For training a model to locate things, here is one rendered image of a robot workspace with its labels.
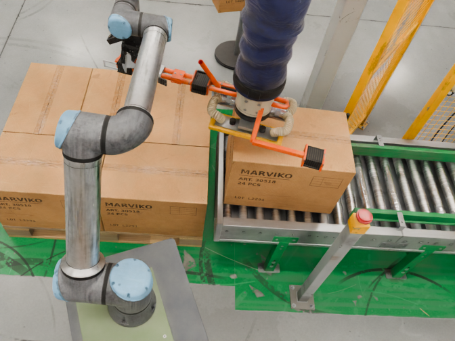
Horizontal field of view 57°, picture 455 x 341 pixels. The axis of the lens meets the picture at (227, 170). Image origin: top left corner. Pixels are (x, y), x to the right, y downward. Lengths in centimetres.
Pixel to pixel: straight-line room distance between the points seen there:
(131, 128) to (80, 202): 29
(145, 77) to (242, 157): 76
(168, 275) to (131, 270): 35
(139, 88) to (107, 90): 149
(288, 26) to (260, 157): 70
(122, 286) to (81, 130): 59
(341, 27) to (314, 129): 94
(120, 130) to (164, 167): 121
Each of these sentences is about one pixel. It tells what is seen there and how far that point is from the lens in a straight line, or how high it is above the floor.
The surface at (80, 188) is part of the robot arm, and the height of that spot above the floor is 141.
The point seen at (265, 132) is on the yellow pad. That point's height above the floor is 110.
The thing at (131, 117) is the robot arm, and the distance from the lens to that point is 126.
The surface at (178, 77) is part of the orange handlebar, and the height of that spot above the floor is 121.
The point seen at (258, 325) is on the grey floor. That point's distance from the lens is 265.
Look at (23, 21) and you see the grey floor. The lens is 445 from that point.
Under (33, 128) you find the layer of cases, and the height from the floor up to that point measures 54.
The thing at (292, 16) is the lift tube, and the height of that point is 169.
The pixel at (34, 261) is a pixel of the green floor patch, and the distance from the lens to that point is 286.
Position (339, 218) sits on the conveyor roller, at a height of 55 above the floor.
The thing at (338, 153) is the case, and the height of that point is 95.
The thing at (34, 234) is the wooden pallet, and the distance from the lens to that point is 292.
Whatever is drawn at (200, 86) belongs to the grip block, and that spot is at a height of 122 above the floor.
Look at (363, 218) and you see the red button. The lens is 186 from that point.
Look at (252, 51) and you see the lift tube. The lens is 165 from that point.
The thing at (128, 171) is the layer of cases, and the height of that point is 54.
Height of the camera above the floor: 252
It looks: 54 degrees down
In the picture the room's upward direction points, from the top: 11 degrees clockwise
